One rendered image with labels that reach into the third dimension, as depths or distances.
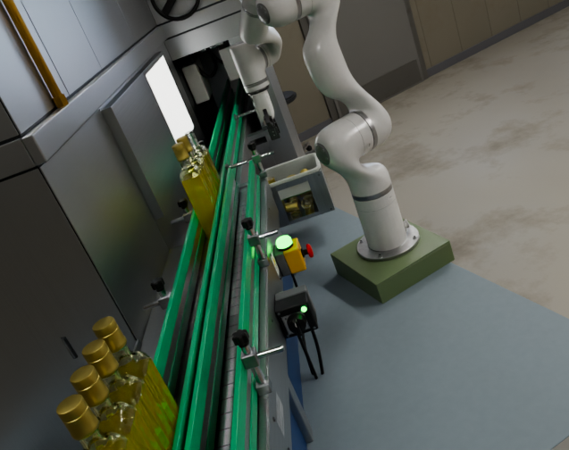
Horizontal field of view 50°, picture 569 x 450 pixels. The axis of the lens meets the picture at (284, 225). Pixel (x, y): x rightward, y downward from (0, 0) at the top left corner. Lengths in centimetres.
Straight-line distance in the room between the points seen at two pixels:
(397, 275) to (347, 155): 37
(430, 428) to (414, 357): 23
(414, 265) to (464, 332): 28
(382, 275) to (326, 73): 57
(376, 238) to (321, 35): 60
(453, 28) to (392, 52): 78
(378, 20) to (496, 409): 498
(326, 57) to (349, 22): 425
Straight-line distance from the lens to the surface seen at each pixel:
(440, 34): 652
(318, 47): 163
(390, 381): 149
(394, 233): 179
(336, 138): 162
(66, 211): 131
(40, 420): 163
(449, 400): 141
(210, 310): 124
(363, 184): 170
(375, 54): 602
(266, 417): 107
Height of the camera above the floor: 173
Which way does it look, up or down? 24 degrees down
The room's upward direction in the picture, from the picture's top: 22 degrees counter-clockwise
